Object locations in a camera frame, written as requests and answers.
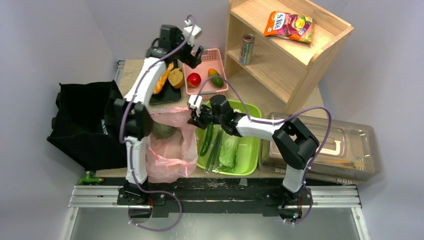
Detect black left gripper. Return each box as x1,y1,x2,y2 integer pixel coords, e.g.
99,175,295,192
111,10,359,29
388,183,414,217
170,30,202,69

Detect red tomato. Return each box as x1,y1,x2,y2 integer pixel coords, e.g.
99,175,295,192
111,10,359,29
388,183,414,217
186,72,202,88

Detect orange braided bread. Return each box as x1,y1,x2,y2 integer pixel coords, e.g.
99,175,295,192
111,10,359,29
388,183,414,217
153,62,174,95

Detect green cucumber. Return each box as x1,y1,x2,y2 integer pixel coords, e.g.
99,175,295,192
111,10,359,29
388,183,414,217
199,124,214,157

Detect orange green mango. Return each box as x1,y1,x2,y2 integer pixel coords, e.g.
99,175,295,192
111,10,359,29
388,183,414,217
207,68,224,88

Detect napa cabbage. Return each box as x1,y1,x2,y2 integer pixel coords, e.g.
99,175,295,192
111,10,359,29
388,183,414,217
218,133,241,173

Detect green netted melon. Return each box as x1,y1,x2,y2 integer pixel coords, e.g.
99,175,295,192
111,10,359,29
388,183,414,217
151,121,177,139

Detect pink plastic grocery bag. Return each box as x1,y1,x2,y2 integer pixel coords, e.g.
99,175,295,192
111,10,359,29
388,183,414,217
146,107,198,183

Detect black cloth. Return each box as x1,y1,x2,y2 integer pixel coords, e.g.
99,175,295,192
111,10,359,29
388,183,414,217
47,80,127,171

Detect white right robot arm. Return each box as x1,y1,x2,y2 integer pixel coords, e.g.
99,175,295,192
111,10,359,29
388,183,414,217
187,94,320,204

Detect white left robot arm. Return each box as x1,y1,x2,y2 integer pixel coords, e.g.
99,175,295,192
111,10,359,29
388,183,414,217
114,21,204,205

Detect pink perforated plastic basket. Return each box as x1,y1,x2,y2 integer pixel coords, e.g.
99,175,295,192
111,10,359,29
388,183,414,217
181,48,229,102

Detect green plastic tray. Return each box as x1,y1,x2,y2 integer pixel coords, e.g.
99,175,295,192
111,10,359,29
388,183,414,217
196,99,262,176

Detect black rectangular tray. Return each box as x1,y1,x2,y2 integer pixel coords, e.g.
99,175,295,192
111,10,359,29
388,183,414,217
149,60,181,105

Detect silver drink can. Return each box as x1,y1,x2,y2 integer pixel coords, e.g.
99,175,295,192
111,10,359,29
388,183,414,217
239,33,255,66

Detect wooden shelf unit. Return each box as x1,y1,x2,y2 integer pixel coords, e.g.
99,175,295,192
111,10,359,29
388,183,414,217
224,0,354,113

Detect orange snack packet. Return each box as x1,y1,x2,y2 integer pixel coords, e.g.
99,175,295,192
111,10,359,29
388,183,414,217
262,11,315,44

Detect green bottle under table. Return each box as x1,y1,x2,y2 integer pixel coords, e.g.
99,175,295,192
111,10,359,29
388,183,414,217
77,174,104,186

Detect clear plastic toolbox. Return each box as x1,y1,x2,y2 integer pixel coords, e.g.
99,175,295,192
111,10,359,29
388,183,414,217
258,115,381,185

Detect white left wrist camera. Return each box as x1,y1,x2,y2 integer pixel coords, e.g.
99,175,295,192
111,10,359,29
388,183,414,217
182,19,202,47

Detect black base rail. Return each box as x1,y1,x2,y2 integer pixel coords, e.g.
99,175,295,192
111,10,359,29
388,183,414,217
67,177,363,220

